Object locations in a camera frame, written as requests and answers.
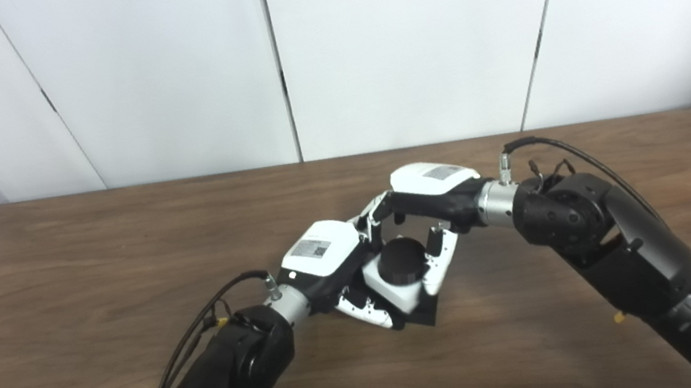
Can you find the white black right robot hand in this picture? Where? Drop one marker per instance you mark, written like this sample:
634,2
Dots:
435,192

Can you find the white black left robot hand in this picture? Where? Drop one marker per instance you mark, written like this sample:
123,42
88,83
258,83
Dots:
320,254

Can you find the black peg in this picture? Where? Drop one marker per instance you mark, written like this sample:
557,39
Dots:
401,260

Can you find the white square piece with hole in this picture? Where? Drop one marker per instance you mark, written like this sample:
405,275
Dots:
399,297

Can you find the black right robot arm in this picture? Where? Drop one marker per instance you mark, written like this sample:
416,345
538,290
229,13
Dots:
648,261

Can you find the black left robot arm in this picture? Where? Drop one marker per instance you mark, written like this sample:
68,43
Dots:
230,383

